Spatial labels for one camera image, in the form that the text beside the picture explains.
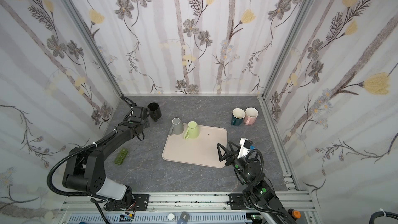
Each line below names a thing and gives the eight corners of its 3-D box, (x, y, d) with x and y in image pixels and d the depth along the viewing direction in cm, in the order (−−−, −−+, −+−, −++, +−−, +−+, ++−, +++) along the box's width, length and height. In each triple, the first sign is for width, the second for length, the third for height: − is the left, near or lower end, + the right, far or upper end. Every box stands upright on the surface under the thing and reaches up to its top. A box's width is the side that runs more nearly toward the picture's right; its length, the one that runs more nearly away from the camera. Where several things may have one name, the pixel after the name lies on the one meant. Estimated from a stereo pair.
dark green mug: (230, 128, 104) (233, 118, 95) (229, 117, 109) (232, 108, 101) (243, 128, 104) (247, 119, 95) (241, 117, 109) (244, 108, 101)
